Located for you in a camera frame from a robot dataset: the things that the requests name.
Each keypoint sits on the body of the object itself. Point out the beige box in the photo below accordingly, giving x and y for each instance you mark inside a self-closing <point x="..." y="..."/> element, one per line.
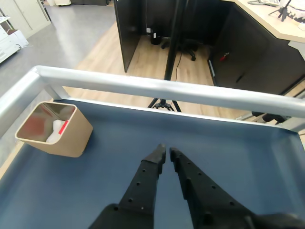
<point x="71" y="140"/>

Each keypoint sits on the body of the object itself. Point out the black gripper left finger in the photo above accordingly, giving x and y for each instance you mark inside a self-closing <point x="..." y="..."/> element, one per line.
<point x="140" y="190"/>

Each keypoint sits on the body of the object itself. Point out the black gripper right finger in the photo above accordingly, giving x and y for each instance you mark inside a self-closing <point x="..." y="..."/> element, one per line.
<point x="205" y="195"/>

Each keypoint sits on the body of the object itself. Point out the black cylindrical bin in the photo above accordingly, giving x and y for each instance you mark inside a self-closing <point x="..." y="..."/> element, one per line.
<point x="155" y="38"/>

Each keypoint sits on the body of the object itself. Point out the black tripod stand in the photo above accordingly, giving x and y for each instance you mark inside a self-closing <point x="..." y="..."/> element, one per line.
<point x="172" y="47"/>

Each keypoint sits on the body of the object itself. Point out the small black tabletop tripod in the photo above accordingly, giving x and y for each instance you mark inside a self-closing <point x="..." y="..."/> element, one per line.
<point x="282" y="10"/>

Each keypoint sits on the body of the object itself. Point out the grey cabinet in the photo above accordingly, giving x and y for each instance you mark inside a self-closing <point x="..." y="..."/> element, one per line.
<point x="23" y="14"/>

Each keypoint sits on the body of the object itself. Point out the red cube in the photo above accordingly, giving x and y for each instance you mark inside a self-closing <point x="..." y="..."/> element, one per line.
<point x="63" y="127"/>

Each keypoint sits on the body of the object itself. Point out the white printer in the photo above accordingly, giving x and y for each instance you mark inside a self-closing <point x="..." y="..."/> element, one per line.
<point x="9" y="40"/>

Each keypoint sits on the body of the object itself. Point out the white crumpled paper wad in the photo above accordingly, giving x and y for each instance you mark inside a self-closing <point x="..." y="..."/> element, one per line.
<point x="53" y="136"/>

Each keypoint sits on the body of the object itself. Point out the silver cart rail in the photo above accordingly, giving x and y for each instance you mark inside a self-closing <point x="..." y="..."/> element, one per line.
<point x="143" y="86"/>

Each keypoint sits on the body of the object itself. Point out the blue table mat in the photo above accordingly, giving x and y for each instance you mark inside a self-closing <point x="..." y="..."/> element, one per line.
<point x="119" y="133"/>

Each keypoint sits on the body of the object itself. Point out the red padlock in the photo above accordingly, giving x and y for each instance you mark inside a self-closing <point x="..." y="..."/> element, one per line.
<point x="224" y="57"/>

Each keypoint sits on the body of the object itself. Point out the black desk partition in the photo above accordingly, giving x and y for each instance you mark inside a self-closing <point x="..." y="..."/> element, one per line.
<point x="128" y="35"/>

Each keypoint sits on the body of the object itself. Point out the desk with beige top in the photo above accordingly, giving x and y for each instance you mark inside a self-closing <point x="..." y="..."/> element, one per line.
<point x="262" y="16"/>

